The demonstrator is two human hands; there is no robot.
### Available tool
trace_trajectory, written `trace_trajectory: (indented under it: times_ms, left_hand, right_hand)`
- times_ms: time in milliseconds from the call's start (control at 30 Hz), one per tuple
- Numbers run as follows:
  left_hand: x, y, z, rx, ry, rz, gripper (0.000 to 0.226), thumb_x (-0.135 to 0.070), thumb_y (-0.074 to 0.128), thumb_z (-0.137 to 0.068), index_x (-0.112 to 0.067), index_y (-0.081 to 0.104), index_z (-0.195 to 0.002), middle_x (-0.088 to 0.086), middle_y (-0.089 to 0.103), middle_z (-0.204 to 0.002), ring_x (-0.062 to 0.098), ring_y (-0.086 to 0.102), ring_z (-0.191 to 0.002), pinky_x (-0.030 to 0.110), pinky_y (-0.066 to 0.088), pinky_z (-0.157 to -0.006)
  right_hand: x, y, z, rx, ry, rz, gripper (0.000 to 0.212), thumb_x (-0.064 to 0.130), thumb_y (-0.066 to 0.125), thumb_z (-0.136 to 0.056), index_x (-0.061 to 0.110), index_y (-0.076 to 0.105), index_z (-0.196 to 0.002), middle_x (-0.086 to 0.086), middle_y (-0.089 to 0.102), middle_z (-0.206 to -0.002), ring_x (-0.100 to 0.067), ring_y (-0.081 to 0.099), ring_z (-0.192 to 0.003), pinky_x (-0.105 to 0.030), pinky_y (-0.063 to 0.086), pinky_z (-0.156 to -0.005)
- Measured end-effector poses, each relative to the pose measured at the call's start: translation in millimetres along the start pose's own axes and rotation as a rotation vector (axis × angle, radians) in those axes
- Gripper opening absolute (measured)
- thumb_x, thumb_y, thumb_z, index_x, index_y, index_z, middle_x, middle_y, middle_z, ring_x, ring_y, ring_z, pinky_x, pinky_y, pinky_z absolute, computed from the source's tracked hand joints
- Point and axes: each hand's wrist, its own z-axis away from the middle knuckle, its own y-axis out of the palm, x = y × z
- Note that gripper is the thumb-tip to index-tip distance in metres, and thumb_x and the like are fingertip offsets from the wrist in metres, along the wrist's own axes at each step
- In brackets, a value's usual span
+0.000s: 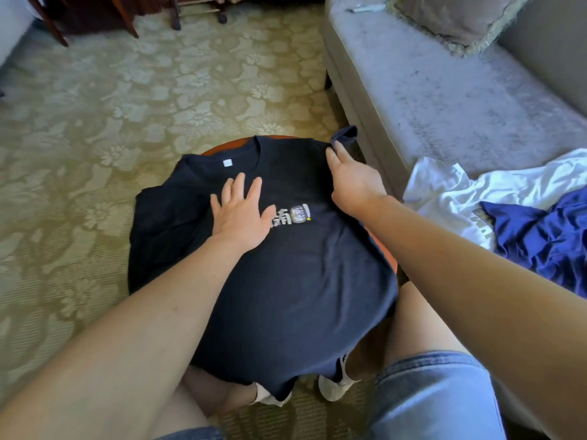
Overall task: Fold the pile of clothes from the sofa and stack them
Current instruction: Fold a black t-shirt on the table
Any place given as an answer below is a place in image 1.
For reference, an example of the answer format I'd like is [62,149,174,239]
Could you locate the person's right hand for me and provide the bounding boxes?
[325,140,389,221]

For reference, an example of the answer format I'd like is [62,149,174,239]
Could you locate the person's left hand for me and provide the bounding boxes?
[210,173,277,255]

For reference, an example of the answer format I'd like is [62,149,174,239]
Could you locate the pile of clothes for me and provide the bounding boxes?
[402,148,587,299]

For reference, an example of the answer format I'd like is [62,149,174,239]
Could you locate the navy T-shirt white chest emblem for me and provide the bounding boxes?
[127,125,400,402]

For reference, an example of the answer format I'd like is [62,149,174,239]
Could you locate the person's left forearm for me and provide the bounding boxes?
[0,235,249,440]

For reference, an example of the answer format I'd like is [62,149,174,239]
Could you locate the person's right forearm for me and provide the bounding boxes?
[362,195,587,440]

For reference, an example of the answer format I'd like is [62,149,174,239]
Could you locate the person's right leg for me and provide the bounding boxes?
[347,282,469,381]

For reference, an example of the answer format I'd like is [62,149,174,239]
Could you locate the round wooden table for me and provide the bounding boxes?
[202,134,400,276]

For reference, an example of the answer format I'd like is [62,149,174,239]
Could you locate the grey velvet chaise sofa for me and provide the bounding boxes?
[321,0,587,198]

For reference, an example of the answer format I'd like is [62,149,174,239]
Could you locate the white sneaker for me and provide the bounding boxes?
[317,354,361,402]
[249,382,295,407]

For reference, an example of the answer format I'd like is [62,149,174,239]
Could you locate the brown fringed cushion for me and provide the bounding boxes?
[387,0,533,57]

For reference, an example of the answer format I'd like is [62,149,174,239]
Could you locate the black valet stand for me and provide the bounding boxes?
[168,0,229,31]

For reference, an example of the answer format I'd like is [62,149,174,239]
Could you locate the blue denim shorts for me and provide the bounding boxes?
[160,351,508,440]

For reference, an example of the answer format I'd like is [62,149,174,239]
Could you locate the dark wooden nightstand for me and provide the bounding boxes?
[26,0,139,46]

